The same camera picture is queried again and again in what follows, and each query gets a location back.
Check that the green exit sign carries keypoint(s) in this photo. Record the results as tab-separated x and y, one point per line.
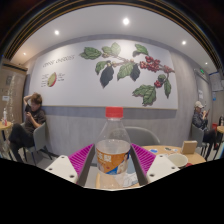
202	70

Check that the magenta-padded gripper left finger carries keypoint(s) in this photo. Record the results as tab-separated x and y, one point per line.
61	166

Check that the small clear bottle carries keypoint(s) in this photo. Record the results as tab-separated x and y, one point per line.
5	116

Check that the small brown cardboard box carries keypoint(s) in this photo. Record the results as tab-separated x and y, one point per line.
189	147

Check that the person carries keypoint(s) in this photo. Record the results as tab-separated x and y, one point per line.
33	120
199	120

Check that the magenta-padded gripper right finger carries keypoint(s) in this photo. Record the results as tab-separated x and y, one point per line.
163	165

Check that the light wooden door panel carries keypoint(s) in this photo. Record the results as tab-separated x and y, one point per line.
13	90

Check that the white wall notice board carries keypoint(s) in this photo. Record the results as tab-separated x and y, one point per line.
216	81

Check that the round ceiling spotlights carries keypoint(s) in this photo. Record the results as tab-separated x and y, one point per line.
125	21

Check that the grey shell chair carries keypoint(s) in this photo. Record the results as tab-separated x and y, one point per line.
143	136
39	135
196	133

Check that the clear red-capped drink bottle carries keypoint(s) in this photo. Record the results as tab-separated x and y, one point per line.
113	156

